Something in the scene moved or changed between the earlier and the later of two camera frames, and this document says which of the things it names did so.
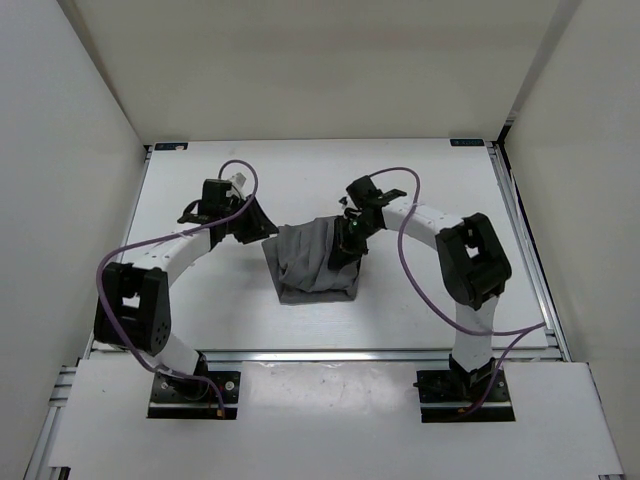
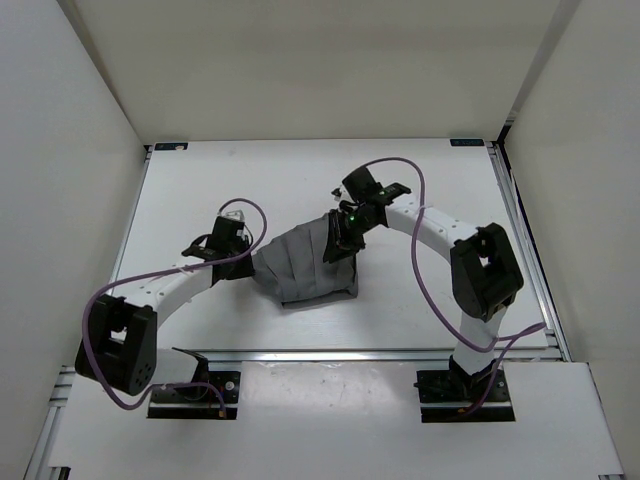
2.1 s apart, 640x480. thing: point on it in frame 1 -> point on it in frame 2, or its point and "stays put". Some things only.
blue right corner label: [467, 142] stays put
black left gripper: [260, 225] -> [245, 270]
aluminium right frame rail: [551, 316] stays put
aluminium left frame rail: [92, 342] stays put
